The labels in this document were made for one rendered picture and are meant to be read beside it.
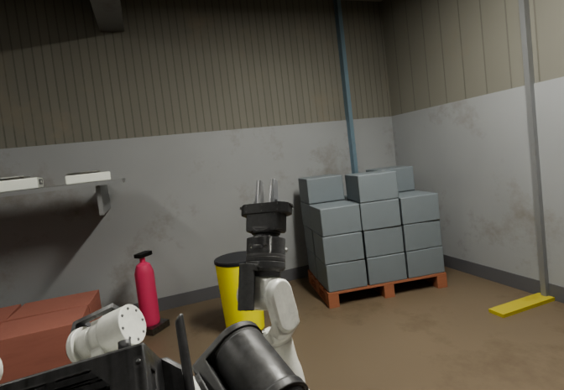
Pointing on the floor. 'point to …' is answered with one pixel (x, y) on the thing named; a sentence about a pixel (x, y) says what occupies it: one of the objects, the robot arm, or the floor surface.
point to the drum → (227, 282)
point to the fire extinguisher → (148, 295)
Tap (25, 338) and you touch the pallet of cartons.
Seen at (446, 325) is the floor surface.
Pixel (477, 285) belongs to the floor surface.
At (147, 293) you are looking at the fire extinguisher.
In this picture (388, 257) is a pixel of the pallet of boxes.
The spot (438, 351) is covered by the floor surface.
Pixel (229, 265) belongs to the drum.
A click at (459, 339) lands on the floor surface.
